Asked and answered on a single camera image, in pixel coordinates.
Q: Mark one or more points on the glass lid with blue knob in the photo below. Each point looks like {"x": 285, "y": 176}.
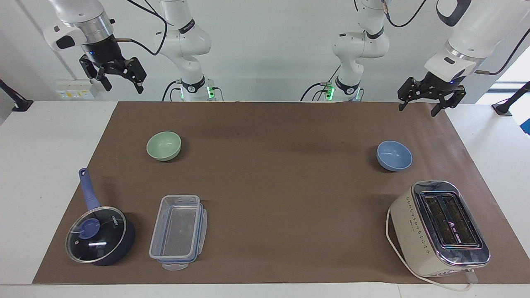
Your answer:
{"x": 96, "y": 235}

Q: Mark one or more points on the white wall socket box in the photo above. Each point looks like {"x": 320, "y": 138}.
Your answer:
{"x": 76, "y": 90}

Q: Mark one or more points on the black stand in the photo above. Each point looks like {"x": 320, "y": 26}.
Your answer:
{"x": 16, "y": 101}
{"x": 511, "y": 101}

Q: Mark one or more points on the blue object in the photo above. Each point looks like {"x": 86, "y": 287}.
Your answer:
{"x": 526, "y": 126}

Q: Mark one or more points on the dark blue saucepan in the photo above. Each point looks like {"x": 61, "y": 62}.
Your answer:
{"x": 89, "y": 193}

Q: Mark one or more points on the cream and chrome toaster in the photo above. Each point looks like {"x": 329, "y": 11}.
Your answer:
{"x": 439, "y": 231}

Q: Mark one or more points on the clear plastic container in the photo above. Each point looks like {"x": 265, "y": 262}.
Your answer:
{"x": 178, "y": 231}

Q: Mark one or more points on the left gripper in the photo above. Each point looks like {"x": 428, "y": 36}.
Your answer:
{"x": 441, "y": 86}

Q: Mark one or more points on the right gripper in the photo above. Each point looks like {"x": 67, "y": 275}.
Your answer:
{"x": 101, "y": 49}

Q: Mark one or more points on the blue bowl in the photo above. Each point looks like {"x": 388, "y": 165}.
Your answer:
{"x": 394, "y": 156}

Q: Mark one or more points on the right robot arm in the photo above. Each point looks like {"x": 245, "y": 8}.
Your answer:
{"x": 188, "y": 39}

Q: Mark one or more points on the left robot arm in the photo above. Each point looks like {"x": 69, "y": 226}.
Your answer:
{"x": 360, "y": 47}

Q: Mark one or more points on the green bowl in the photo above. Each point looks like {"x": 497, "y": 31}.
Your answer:
{"x": 163, "y": 145}

